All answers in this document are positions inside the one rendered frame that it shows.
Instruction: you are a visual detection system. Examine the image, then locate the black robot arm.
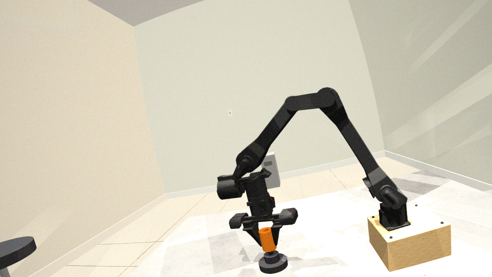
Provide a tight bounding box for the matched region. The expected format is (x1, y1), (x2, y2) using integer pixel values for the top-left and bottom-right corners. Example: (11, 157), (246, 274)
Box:
(217, 87), (411, 232)

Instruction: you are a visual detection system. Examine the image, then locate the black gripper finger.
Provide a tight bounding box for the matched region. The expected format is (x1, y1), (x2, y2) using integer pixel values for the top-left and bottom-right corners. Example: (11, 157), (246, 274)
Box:
(242, 222), (262, 246)
(271, 225), (282, 246)

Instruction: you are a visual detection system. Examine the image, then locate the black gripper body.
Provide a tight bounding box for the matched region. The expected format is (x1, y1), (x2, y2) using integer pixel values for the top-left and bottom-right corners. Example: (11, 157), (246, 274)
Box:
(229, 193), (298, 229)

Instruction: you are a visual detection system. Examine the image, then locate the orange knob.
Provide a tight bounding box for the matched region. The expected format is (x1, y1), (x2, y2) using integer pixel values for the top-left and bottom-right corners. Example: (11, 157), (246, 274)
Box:
(258, 227), (277, 252)

